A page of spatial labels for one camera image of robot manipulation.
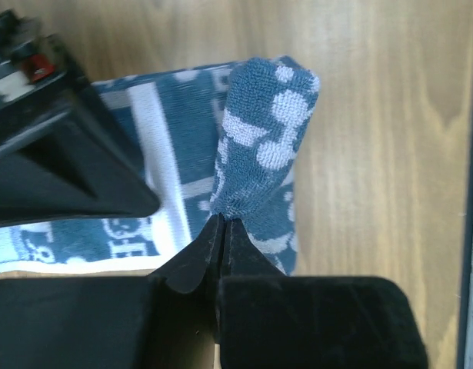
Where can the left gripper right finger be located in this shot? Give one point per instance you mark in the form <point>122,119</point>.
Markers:
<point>270,320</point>

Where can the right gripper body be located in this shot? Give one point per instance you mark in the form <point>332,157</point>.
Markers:
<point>45,96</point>

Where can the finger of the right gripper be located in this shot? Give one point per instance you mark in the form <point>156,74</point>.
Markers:
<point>65,157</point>

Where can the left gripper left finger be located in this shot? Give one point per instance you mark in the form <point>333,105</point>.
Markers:
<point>158,320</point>

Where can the blue white patterned towel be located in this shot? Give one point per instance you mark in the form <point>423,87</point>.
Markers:
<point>215,139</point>

